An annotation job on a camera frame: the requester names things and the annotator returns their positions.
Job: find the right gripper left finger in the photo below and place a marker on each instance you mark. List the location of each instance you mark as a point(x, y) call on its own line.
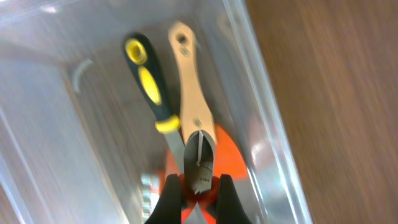
point(169, 207)

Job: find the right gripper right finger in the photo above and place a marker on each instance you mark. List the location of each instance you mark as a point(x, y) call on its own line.
point(228, 206)

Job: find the socket set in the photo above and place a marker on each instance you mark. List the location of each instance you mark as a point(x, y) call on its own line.
point(150, 193)

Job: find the small red handled cutters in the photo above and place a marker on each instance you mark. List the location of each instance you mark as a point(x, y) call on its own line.
point(200, 186)

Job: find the orange scraper wooden handle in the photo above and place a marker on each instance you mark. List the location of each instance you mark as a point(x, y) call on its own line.
point(195, 113)

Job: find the metal file yellow black handle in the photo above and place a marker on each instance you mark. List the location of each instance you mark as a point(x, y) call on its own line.
point(145, 67)

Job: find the clear plastic container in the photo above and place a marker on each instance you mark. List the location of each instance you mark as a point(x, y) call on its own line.
point(77, 133)

